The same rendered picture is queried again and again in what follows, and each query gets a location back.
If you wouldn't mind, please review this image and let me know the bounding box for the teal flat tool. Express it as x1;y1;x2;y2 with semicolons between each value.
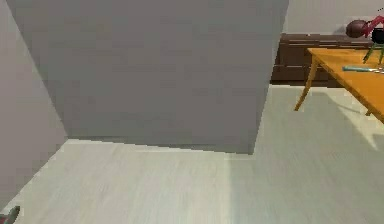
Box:
342;65;384;74

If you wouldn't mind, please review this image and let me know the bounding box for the orange wooden table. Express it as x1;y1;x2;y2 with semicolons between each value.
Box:
293;47;384;125

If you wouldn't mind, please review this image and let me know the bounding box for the green house plant black pot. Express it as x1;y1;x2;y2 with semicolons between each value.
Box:
362;27;384;65

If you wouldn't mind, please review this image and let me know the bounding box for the dark brown wooden sideboard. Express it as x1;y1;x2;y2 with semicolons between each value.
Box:
270;32;375;89

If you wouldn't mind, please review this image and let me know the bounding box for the red desk lamp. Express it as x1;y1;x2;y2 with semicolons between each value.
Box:
363;14;384;39

